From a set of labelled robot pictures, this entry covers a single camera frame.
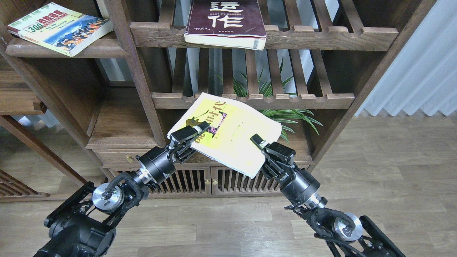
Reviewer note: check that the green spider plant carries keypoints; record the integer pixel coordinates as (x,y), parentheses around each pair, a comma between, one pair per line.
(287,116)

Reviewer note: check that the white curtain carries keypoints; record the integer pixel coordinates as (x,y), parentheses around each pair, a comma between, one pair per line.
(423,77)

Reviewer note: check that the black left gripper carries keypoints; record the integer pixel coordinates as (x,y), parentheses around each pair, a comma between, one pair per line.
(158,163)

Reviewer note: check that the maroon book white characters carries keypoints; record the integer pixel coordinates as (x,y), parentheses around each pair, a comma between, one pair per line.
(226,23)

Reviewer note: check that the brass drawer knob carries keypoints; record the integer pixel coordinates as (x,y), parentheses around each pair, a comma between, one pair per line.
(129,159)

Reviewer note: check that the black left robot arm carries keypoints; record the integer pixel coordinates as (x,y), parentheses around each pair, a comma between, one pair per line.
(85,224)

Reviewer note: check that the yellow green book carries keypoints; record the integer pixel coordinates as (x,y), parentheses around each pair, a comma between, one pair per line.
(232,124)

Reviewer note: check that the book with mountain cover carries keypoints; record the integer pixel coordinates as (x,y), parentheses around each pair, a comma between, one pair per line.
(60,29)

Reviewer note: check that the dark wooden bookshelf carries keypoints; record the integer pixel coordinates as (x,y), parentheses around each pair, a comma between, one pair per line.
(121,94)

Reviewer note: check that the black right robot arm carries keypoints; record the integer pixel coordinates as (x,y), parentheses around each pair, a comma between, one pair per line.
(343,232)

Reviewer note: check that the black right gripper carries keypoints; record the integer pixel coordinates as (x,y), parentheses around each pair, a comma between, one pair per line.
(297,185)

